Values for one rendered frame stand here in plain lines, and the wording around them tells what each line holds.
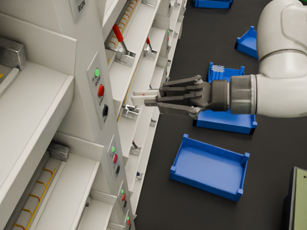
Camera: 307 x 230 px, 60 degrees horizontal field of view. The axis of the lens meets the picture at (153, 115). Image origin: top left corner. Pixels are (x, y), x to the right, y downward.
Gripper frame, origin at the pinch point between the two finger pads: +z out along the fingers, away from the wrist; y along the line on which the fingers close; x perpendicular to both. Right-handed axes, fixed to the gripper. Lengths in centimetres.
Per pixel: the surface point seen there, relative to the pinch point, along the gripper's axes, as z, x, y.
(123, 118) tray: 7.6, -5.6, -2.3
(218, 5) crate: -8, -60, 163
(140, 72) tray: 7.3, -5.7, 17.5
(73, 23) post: -6.1, 33.6, -22.8
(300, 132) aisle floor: -52, -73, 46
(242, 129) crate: -25, -63, 40
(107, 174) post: 1.0, 4.2, -24.4
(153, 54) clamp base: 4.4, -5.3, 25.7
